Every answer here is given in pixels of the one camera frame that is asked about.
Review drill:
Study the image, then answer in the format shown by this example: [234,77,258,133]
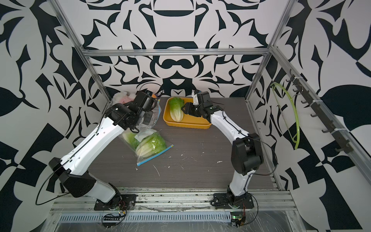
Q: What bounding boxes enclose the yellow plastic tray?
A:
[163,97,212,129]

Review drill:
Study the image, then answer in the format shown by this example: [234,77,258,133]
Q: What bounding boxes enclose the clear zipper bag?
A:
[137,99,161,131]
[119,129,174,166]

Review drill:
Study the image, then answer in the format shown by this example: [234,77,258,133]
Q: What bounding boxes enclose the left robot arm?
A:
[49,90,158,205]

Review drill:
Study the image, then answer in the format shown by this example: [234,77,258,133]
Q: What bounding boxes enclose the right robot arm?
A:
[182,90,264,202]

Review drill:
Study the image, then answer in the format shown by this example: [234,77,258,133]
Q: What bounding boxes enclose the white plush toy pink shirt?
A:
[112,91,136,104]

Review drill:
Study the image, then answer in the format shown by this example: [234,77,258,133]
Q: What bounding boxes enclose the left black electronics board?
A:
[101,214,126,228]

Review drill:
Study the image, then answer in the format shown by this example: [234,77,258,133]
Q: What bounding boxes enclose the right green led board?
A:
[231,212,246,228]

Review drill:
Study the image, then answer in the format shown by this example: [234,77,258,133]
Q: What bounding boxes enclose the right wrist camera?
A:
[192,91,200,105]

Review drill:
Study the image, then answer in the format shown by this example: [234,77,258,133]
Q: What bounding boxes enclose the green hose loop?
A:
[269,82,301,150]

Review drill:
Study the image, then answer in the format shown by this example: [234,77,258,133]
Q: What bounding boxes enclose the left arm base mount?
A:
[94,194,137,211]

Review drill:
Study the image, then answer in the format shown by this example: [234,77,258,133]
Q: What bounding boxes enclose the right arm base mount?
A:
[210,192,255,209]

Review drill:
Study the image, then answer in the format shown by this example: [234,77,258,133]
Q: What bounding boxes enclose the black wall hook rail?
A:
[288,70,354,154]

